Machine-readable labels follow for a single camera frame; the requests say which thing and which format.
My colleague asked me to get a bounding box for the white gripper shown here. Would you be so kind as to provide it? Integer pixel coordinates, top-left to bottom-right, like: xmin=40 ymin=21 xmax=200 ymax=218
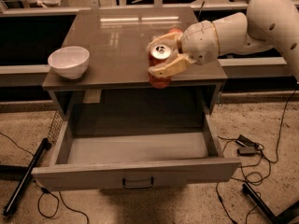
xmin=146 ymin=21 xmax=220 ymax=78

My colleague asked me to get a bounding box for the black cable left floor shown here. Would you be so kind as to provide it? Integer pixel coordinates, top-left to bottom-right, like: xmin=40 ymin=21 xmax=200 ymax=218
xmin=0 ymin=131 xmax=91 ymax=224

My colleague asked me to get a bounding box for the black drawer handle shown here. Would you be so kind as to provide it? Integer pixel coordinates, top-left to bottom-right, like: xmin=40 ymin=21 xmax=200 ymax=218
xmin=122 ymin=177 xmax=154 ymax=189

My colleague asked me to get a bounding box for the red coke can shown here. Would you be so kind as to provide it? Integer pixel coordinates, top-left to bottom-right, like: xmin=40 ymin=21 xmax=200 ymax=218
xmin=148 ymin=42 xmax=173 ymax=89

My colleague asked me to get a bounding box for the black bar right floor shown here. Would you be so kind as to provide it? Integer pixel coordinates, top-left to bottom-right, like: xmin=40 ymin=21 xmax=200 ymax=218
xmin=242 ymin=182 xmax=299 ymax=224

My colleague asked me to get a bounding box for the black bar left floor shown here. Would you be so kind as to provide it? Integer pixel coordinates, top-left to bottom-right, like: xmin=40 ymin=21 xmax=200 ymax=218
xmin=2 ymin=138 xmax=51 ymax=217

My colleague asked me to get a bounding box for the black power adapter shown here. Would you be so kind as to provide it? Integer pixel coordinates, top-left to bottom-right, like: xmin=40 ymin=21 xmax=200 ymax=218
xmin=235 ymin=134 xmax=258 ymax=156

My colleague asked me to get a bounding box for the black cable floor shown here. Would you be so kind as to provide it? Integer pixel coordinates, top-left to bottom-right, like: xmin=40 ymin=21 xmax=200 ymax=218
xmin=0 ymin=131 xmax=91 ymax=224
xmin=215 ymin=89 xmax=298 ymax=224

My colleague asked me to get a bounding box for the black bar floor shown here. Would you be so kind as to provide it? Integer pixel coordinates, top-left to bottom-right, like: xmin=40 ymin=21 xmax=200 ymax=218
xmin=242 ymin=182 xmax=299 ymax=224
xmin=2 ymin=138 xmax=51 ymax=217

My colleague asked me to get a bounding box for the orange round fruit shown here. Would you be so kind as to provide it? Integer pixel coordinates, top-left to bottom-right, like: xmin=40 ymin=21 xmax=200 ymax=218
xmin=169 ymin=28 xmax=182 ymax=33

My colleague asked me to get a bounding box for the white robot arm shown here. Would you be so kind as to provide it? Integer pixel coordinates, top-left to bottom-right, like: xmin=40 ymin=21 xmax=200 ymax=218
xmin=147 ymin=0 xmax=299 ymax=79

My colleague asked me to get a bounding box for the black cable right floor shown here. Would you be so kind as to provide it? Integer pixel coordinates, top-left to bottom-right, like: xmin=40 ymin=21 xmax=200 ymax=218
xmin=215 ymin=89 xmax=298 ymax=224

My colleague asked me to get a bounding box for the open grey top drawer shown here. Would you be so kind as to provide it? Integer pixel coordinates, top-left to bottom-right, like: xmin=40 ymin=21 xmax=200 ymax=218
xmin=33 ymin=113 xmax=240 ymax=190

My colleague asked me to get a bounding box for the grey cabinet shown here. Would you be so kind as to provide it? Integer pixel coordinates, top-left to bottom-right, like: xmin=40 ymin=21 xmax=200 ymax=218
xmin=43 ymin=8 xmax=226 ymax=127

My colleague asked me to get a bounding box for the white bowl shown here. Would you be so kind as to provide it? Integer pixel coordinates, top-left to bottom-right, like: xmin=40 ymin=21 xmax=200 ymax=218
xmin=48 ymin=46 xmax=90 ymax=79

